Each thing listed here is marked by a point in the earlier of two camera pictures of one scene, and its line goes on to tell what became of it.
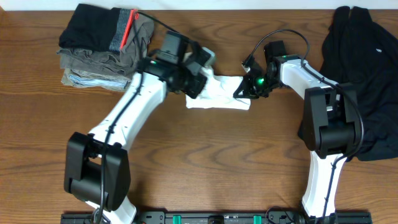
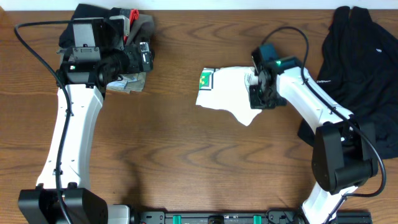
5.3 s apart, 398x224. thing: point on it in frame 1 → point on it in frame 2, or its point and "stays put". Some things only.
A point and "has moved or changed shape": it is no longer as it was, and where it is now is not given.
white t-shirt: [217, 93] has moved or changed shape
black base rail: [222, 217] stays put
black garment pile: [359, 52] stays put
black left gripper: [199, 81] → [133, 66]
